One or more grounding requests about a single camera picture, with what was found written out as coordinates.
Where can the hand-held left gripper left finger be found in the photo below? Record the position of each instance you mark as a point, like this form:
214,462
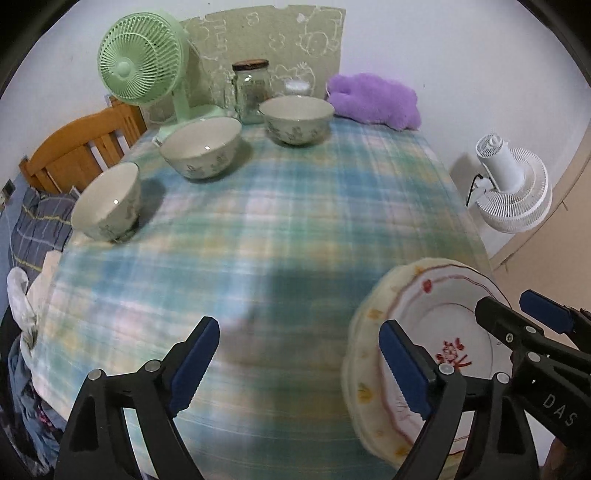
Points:
194,364

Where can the small red flower plate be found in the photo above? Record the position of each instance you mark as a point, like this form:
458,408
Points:
429,318

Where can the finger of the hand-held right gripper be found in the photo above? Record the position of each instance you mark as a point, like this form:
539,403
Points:
545,311
501,321

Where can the green cartoon printed board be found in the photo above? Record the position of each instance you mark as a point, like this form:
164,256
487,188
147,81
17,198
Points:
286,37

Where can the blue grey clothing pile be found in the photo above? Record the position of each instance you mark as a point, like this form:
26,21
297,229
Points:
27,406

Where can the green desk fan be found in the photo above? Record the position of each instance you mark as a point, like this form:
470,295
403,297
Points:
134,60

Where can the clear cotton swab container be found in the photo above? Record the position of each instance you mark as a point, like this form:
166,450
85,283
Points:
299,86

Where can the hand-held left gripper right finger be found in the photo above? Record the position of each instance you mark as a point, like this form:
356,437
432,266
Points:
406,369

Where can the wooden bed headboard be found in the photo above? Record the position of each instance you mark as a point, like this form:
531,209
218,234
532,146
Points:
60,147

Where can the white fan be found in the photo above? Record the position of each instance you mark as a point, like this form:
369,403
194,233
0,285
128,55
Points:
512,184

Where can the white cloth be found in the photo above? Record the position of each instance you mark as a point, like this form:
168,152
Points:
21,295

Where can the green floral bowl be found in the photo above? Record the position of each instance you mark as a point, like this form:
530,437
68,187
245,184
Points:
198,138
295,110
106,198

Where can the glass jar mug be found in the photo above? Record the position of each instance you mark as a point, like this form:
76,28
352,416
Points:
251,92

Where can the purple plush toy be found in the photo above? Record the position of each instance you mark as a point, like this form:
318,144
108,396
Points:
374,99

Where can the plaid tablecloth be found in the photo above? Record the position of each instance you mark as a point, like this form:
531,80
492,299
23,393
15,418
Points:
286,207

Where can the wall socket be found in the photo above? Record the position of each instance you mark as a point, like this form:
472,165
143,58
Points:
8,188

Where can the scalloped yellow flower plate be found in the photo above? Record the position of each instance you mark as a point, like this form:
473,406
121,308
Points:
349,383

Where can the grey striped pillow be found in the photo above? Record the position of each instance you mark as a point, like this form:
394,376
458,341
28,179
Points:
41,221

